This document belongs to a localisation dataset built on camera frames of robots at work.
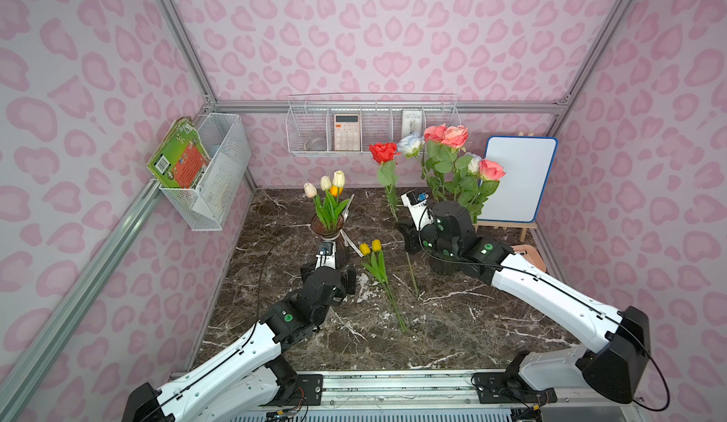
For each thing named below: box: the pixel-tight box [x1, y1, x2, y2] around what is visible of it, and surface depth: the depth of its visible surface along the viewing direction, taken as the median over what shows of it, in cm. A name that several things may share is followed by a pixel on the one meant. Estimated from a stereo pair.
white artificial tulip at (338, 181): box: [332, 170, 351, 220], surface depth 77 cm
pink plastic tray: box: [511, 245, 548, 273], surface depth 99 cm
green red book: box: [146, 116, 212, 190], surface depth 73 cm
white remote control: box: [401, 109, 424, 140], surface depth 94 cm
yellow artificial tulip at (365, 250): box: [358, 242, 399, 310], surface depth 97 cm
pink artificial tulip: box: [302, 181, 328, 230], surface depth 83 cm
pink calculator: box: [334, 113, 361, 152], surface depth 95 cm
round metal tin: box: [303, 135, 327, 152], surface depth 97 cm
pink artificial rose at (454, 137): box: [440, 124, 470, 200], surface depth 73 cm
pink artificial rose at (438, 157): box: [424, 123, 453, 196], surface depth 78 cm
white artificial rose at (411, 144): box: [397, 131, 426, 158], surface depth 78 cm
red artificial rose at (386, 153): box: [369, 141, 403, 222], surface depth 71 cm
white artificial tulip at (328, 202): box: [319, 175, 337, 230], surface depth 84 cm
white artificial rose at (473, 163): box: [463, 151, 483, 174], surface depth 79 cm
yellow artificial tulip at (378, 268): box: [358, 238, 408, 335], surface depth 97 cm
